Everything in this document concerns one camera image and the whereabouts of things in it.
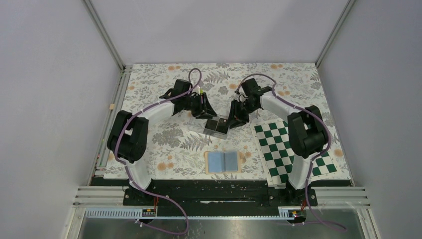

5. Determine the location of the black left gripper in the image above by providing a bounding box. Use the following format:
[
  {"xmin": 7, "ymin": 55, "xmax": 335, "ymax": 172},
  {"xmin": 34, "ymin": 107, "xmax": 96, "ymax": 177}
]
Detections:
[{"xmin": 183, "ymin": 93, "xmax": 217, "ymax": 120}]

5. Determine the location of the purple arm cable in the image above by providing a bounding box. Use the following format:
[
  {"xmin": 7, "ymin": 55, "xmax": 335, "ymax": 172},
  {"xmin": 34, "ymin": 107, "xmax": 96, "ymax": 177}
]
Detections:
[
  {"xmin": 234, "ymin": 73, "xmax": 347, "ymax": 232},
  {"xmin": 113, "ymin": 68, "xmax": 204, "ymax": 236}
]

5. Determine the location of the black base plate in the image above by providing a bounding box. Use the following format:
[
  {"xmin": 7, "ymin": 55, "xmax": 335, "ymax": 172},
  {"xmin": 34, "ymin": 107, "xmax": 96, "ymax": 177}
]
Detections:
[{"xmin": 91, "ymin": 177, "xmax": 353, "ymax": 219}]

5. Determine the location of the floral table mat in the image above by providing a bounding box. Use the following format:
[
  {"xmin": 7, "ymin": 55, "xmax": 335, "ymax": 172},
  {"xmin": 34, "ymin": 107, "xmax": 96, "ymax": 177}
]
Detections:
[{"xmin": 121, "ymin": 63, "xmax": 351, "ymax": 180}]

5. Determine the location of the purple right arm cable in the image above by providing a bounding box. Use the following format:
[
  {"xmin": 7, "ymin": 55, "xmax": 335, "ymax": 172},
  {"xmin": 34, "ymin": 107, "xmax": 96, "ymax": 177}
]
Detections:
[{"xmin": 234, "ymin": 73, "xmax": 347, "ymax": 232}]

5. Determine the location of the aluminium frame rail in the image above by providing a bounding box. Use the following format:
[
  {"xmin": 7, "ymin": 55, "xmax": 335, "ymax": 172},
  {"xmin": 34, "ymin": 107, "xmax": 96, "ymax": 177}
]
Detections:
[{"xmin": 86, "ymin": 65, "xmax": 133, "ymax": 186}]

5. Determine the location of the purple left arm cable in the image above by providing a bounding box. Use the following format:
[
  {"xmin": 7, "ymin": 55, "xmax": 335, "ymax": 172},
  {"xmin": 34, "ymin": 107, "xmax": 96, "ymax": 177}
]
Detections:
[{"xmin": 113, "ymin": 68, "xmax": 204, "ymax": 236}]

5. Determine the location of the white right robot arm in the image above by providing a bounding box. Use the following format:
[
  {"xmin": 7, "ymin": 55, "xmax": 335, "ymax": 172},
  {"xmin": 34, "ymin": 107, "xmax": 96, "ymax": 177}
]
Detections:
[{"xmin": 226, "ymin": 76, "xmax": 331, "ymax": 205}]

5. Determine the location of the clear plastic card box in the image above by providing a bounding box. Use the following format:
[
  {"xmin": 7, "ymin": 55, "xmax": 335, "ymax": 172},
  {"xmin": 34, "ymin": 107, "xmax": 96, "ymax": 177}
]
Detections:
[{"xmin": 188, "ymin": 115, "xmax": 229, "ymax": 139}]

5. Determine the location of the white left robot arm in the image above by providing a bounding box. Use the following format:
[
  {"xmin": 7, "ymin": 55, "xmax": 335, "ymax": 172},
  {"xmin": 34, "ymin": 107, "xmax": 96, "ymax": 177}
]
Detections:
[{"xmin": 106, "ymin": 79, "xmax": 217, "ymax": 205}]

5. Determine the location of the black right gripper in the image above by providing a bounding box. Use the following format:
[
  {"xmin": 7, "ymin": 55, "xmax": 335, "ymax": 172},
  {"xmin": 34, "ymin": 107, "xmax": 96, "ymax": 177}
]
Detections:
[{"xmin": 225, "ymin": 99, "xmax": 259, "ymax": 129}]

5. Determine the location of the green white chessboard mat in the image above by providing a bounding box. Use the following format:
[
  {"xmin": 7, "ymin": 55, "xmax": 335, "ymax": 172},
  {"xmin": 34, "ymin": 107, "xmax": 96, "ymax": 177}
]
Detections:
[{"xmin": 250, "ymin": 113, "xmax": 338, "ymax": 189}]

